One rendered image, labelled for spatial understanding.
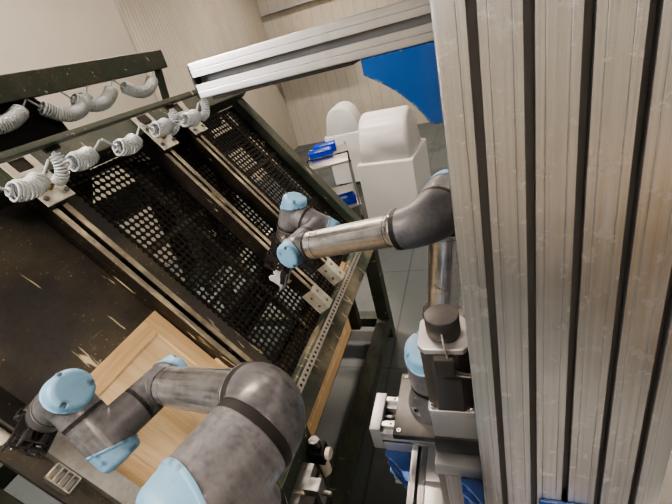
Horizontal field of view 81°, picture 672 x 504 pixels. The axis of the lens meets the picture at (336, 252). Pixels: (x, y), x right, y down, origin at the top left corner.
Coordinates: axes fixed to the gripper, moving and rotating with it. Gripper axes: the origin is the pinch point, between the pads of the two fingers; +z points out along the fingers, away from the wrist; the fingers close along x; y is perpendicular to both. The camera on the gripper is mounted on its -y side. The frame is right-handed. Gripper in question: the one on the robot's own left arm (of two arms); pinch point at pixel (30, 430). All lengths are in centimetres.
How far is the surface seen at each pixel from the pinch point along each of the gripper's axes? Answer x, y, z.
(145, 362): 20.3, -28.3, 10.4
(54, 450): 7.3, 0.9, 8.1
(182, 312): 25, -48, 7
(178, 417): 35.3, -15.4, 10.5
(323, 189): 83, -170, 7
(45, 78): -59, -141, 26
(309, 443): 83, -18, 6
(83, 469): 15.1, 3.5, 8.1
